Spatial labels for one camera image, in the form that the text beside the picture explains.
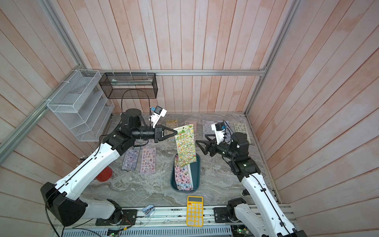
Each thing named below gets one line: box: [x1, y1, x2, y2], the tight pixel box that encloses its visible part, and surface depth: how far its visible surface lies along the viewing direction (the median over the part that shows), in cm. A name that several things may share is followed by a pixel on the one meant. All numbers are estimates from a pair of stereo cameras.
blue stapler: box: [142, 204, 155, 218], surface depth 76 cm
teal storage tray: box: [170, 153, 201, 194], surface depth 87 cm
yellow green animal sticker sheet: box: [173, 123, 197, 168], surface depth 70 cm
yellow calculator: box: [186, 195, 204, 228], surface depth 76 cm
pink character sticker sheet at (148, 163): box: [140, 146, 157, 175], surface depth 95 cm
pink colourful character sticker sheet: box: [174, 154, 194, 191], surface depth 87 cm
